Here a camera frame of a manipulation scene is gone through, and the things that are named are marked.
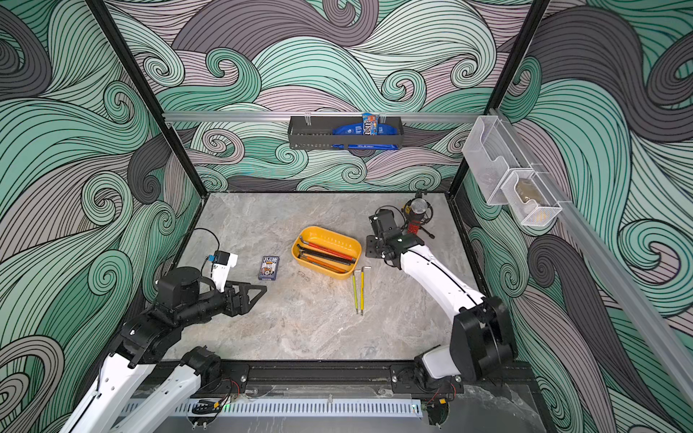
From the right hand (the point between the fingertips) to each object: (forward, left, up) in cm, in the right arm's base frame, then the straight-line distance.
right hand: (379, 245), depth 86 cm
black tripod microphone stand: (+7, -12, +9) cm, 16 cm away
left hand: (-18, +34, +10) cm, 39 cm away
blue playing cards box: (-1, +39, -12) cm, 41 cm away
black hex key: (+5, +18, -13) cm, 23 cm away
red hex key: (+7, +18, -13) cm, 23 cm away
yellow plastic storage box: (+11, +16, -13) cm, 23 cm away
